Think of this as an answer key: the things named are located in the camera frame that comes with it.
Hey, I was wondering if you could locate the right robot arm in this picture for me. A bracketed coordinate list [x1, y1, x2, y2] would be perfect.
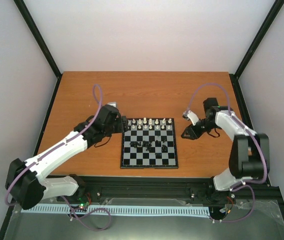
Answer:
[181, 97, 270, 192]

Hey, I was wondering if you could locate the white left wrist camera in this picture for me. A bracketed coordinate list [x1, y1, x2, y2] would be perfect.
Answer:
[107, 101, 118, 108]

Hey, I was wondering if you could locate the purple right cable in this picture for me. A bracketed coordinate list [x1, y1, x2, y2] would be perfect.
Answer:
[186, 82, 268, 223]

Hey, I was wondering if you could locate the black and white chessboard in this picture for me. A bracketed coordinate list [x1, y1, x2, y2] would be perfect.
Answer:
[120, 117, 179, 169]

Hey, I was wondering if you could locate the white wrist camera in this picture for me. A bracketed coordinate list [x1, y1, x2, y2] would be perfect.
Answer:
[182, 110, 199, 126]
[107, 101, 118, 108]

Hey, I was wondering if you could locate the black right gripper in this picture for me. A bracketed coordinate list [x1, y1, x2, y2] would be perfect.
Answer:
[181, 118, 218, 140]

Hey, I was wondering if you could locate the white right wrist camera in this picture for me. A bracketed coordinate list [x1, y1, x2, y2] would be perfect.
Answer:
[182, 110, 199, 126]

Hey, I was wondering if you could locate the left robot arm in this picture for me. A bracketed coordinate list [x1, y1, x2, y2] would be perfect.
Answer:
[5, 104, 129, 210]

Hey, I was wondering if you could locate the white slotted cable duct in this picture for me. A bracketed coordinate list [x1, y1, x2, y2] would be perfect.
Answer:
[20, 203, 210, 218]

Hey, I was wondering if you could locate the black aluminium frame rail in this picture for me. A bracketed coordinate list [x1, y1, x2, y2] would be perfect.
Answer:
[67, 176, 283, 206]

